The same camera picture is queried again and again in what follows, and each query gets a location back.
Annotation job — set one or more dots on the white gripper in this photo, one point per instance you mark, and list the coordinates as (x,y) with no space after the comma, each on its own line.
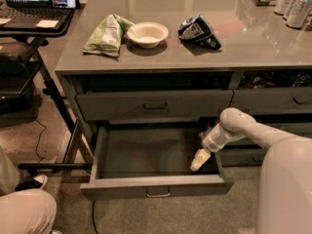
(210,144)

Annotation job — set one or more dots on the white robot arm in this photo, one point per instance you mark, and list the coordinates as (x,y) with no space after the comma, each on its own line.
(285,188)

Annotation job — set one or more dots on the grey drawer cabinet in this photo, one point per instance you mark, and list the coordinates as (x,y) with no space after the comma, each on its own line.
(258,50)

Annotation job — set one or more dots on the white can middle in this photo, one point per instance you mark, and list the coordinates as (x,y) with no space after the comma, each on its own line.
(291,4)

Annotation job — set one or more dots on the black chip bag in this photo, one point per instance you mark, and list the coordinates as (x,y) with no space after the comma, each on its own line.
(197,30)

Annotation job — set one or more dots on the white bowl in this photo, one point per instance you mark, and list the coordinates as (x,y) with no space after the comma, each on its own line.
(148,34)

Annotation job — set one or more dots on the green chip bag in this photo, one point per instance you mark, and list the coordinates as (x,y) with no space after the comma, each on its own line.
(107,37)

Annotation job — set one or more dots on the black white sneaker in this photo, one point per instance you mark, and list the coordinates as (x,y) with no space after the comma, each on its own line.
(37,182)

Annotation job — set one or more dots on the person knee beige trousers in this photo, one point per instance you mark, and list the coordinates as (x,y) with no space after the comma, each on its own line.
(30,211)

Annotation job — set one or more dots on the person leg beige trousers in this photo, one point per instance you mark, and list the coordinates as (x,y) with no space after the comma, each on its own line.
(9,174)

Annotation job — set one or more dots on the white sticky note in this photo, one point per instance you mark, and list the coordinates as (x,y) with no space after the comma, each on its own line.
(47,23)

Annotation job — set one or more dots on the black smartphone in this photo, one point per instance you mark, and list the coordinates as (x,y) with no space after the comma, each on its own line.
(65,4)

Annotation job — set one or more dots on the black laptop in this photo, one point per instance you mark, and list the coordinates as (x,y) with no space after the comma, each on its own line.
(23,15)

